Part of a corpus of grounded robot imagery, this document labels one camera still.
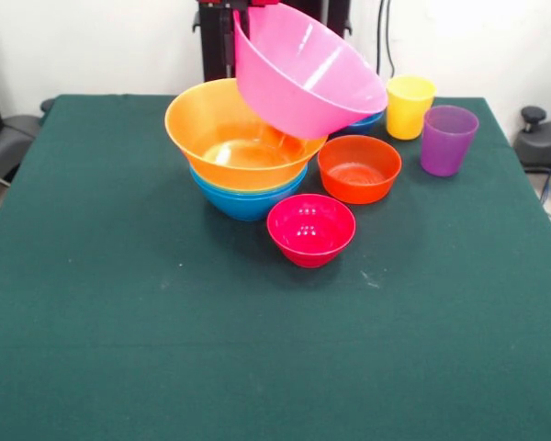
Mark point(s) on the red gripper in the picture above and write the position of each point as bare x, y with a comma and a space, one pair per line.
216, 3

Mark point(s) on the large pink bowl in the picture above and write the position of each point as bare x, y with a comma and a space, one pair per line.
303, 78

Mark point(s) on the large orange bowl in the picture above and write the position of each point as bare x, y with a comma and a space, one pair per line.
211, 138

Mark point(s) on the small dark blue bowl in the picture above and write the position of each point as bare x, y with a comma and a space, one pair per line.
365, 125

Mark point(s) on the light blue bowl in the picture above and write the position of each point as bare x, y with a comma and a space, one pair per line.
202, 181
245, 206

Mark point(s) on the yellow cup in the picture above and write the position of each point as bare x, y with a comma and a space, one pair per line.
406, 110

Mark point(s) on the small red-orange bowl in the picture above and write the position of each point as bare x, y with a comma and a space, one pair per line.
358, 170

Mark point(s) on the small crimson bowl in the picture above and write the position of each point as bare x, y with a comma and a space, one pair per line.
311, 229

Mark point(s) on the purple cup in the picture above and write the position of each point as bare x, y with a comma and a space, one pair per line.
445, 142

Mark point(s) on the grey base with black knob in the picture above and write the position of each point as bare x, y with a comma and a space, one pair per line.
539, 142
9, 133

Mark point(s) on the dark green table cloth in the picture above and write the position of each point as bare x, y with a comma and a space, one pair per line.
275, 344

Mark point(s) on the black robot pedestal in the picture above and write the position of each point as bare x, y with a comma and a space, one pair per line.
216, 46

